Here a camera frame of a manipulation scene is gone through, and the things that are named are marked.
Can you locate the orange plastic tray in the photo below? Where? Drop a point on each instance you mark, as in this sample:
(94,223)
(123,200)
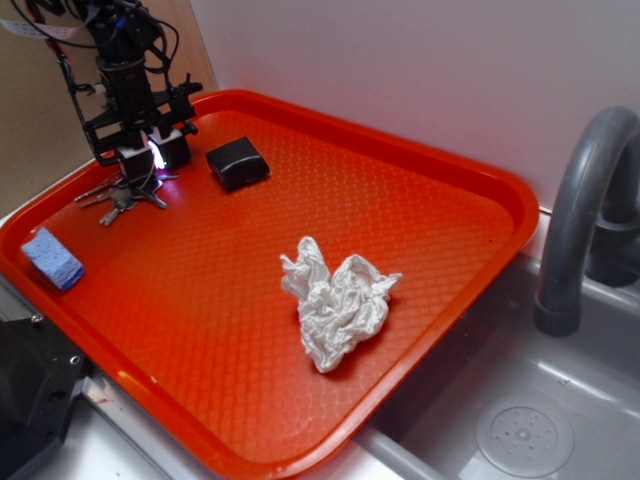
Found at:
(183,307)

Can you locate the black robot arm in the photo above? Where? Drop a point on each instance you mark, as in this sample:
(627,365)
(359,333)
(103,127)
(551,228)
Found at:
(129,41)

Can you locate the grey plastic sink basin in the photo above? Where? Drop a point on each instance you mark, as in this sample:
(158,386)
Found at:
(494,354)

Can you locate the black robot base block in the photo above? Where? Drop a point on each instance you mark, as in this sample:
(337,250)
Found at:
(42,372)

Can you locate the silver keys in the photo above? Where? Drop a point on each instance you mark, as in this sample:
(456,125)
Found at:
(124,196)

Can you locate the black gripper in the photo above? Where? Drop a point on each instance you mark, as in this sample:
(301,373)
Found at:
(132,115)

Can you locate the round sink drain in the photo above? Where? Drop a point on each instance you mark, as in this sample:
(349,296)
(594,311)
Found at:
(524,440)

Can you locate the crumpled white paper towel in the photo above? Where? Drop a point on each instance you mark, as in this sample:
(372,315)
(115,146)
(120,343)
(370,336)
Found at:
(337,310)

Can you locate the blue sponge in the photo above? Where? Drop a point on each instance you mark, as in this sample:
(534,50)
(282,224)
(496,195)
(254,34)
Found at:
(53,260)

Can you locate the small black box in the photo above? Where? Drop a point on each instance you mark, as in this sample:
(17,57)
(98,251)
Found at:
(237,164)

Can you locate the wooden board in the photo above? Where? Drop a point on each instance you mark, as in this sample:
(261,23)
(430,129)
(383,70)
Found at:
(191,56)

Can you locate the grey curved faucet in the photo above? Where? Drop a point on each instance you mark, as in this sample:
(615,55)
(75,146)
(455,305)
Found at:
(594,228)

